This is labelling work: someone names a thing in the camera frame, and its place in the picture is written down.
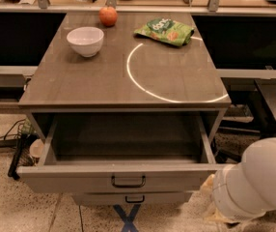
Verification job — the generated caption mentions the white ceramic bowl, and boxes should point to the white ceramic bowl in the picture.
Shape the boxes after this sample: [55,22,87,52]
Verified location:
[67,27,104,57]

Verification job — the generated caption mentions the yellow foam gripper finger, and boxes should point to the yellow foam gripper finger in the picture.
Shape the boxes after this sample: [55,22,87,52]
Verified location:
[200,174,215,197]
[204,202,235,224]

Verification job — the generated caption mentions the black office chair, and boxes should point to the black office chair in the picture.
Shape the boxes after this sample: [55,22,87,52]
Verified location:
[220,73,276,139]

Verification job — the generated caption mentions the grey drawer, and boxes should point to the grey drawer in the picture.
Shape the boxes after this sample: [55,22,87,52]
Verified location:
[18,113,221,193]
[72,191,192,206]

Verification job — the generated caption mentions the red apple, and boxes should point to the red apple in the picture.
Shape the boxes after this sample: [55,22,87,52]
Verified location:
[98,7,118,27]

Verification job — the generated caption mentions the grey top drawer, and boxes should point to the grey top drawer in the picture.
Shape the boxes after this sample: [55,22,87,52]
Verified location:
[18,113,221,193]

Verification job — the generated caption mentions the black wire basket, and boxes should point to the black wire basket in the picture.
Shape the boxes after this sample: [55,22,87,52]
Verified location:
[8,119,39,180]

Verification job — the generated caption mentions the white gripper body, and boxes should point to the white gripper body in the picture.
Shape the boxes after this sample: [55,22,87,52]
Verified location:
[212,163,273,222]

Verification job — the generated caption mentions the grey drawer cabinet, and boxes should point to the grey drawer cabinet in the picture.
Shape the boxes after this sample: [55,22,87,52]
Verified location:
[16,12,233,208]

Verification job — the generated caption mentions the grey bottom drawer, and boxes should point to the grey bottom drawer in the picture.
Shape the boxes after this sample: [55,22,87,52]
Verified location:
[72,191,192,206]

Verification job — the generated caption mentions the black cable on floor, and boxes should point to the black cable on floor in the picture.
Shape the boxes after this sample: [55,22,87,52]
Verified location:
[0,118,26,142]

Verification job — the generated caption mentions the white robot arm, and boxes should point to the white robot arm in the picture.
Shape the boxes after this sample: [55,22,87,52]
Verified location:
[201,137,276,223]

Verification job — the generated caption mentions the green snack bag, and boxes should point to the green snack bag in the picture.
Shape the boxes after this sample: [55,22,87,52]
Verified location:
[134,17,194,47]

